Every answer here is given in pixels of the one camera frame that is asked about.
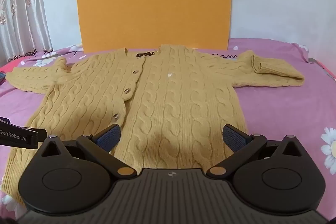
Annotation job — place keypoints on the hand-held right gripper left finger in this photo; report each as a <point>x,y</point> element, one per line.
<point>109,137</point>

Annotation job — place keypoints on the orange board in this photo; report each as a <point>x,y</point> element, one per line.
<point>155,1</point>

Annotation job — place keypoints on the pink floral bedsheet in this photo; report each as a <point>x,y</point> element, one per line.
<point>283,108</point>

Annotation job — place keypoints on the floral lace curtain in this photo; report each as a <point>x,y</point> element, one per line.
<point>22,6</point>

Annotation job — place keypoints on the grey blue cloth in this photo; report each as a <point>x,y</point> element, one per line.
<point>2,76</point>

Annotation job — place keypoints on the red cloth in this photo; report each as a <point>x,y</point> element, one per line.
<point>7,66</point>

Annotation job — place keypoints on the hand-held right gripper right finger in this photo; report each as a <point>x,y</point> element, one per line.
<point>233,138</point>

